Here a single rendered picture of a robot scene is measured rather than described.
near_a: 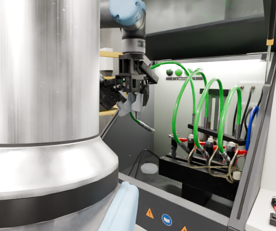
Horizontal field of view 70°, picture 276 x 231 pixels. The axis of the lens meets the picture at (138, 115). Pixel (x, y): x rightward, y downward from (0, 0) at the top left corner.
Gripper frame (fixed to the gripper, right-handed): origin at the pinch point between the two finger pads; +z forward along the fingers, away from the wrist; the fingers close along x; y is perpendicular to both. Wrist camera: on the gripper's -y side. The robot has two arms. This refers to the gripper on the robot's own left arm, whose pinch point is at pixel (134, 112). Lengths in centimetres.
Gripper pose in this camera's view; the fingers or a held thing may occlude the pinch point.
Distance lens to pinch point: 86.1
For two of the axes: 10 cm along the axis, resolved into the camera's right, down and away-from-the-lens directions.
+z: 7.1, 6.9, 1.5
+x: 2.5, -0.5, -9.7
